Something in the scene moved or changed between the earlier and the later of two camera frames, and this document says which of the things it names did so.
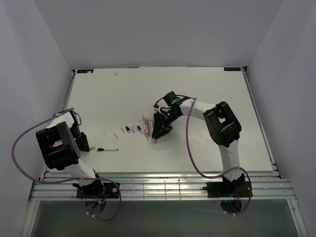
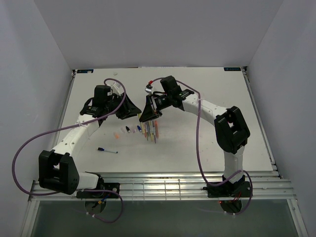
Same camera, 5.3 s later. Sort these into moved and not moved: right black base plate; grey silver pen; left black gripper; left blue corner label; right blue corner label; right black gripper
Moved: left black gripper; right black gripper
Not moved: right black base plate; right blue corner label; grey silver pen; left blue corner label
